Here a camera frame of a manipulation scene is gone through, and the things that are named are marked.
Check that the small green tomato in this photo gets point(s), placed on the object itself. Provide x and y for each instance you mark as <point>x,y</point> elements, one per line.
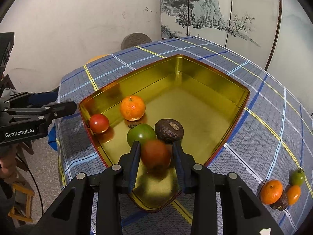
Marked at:
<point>297,177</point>

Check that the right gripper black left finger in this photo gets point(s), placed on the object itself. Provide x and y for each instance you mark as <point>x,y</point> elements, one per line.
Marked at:
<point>71,211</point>

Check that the red gold toffee tin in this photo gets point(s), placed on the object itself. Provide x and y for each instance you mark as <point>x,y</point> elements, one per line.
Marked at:
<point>174,99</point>

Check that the large mandarin orange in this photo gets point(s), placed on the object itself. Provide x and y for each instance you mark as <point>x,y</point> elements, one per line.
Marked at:
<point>132,108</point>

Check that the orange wooden stool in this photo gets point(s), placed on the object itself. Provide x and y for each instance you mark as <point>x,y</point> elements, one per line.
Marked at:
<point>96,58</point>

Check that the large green tomato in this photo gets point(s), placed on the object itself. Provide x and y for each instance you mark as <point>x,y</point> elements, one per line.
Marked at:
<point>141,133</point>

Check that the red tomato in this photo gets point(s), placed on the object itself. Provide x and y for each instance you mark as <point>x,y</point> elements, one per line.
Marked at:
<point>155,154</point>
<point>99,123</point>

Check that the small mandarin orange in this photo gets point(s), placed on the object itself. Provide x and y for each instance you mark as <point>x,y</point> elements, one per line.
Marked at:
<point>271,192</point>

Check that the smooth orange tomato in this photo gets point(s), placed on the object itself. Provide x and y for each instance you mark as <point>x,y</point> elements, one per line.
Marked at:
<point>293,194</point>

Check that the blue plaid tablecloth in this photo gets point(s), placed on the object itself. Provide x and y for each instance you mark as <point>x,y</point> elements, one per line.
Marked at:
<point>274,135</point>

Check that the wooden chair frame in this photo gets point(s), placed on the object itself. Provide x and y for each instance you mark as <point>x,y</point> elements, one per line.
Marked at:
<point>22,208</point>

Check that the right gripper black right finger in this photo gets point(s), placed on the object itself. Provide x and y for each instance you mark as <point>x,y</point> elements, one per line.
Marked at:
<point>226,195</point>

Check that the blue cloth on floor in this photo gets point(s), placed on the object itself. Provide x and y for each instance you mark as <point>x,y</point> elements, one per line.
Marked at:
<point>52,138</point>

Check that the dark avocado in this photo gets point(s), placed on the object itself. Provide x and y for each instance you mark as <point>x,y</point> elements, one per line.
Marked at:
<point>169,130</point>

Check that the painted folding screen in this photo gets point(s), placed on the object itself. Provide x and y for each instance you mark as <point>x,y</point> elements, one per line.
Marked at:
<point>274,34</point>

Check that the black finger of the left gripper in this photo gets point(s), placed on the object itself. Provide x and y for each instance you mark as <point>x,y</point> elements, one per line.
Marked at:
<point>23,112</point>
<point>25,99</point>

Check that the dark wrinkled passion fruit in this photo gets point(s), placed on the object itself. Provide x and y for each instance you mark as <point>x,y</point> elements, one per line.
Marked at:
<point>282,203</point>

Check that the grey millstone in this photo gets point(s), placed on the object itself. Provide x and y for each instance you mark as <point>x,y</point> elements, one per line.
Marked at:
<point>134,39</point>

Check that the person's hand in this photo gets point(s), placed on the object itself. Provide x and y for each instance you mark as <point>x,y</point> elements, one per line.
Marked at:
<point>8,166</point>

